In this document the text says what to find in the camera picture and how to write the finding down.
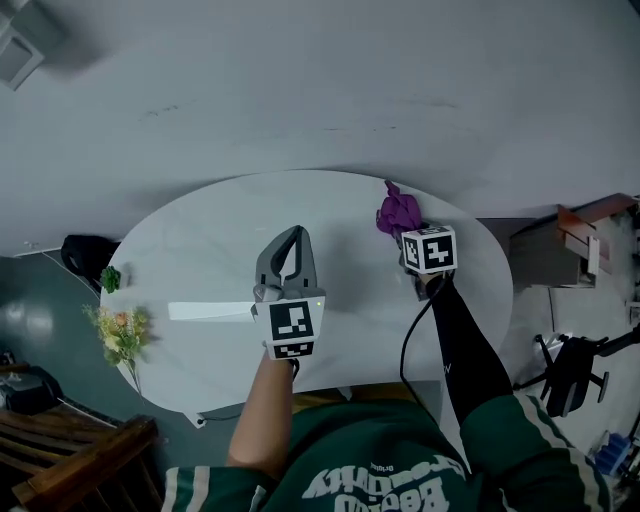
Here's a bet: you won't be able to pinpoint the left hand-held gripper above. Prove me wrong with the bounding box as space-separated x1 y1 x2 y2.
249 224 328 362

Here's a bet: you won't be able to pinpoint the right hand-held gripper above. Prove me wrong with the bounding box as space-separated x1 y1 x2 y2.
397 223 459 302

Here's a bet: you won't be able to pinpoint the purple cloth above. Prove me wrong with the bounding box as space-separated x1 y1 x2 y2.
374 179 422 236

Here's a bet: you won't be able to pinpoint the person's right forearm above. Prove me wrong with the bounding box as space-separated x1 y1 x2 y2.
422 273 514 427

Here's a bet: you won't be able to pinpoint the person's left forearm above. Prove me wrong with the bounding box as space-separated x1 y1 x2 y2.
227 356 297 477

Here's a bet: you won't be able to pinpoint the white oval table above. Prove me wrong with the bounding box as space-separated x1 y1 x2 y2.
99 169 515 415

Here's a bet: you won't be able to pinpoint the cardboard box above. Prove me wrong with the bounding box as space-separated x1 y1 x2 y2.
509 192 640 289

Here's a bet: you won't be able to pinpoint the person's yellow trousers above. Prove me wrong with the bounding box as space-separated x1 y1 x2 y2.
292 384 416 409

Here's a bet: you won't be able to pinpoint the small potted succulent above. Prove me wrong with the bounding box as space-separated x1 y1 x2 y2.
99 264 133 295

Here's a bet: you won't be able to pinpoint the artificial flower bouquet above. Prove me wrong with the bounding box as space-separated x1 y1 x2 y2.
82 303 157 397

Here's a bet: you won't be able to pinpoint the black office chair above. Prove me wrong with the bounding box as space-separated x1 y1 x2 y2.
514 323 640 419

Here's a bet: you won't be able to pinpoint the person's green jersey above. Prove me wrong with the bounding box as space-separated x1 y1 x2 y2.
162 393 612 512

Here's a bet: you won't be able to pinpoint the black backpack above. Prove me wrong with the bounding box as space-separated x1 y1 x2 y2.
60 233 122 292

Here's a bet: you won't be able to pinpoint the blue crates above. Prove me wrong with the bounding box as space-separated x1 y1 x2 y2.
597 430 639 476

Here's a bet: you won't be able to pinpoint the wooden chair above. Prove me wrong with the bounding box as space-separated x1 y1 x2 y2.
0 404 167 512

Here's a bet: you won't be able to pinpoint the black floor bag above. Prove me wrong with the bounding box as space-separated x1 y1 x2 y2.
0 364 65 417

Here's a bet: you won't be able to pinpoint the white wall junction box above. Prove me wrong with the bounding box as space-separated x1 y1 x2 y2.
0 9 47 92

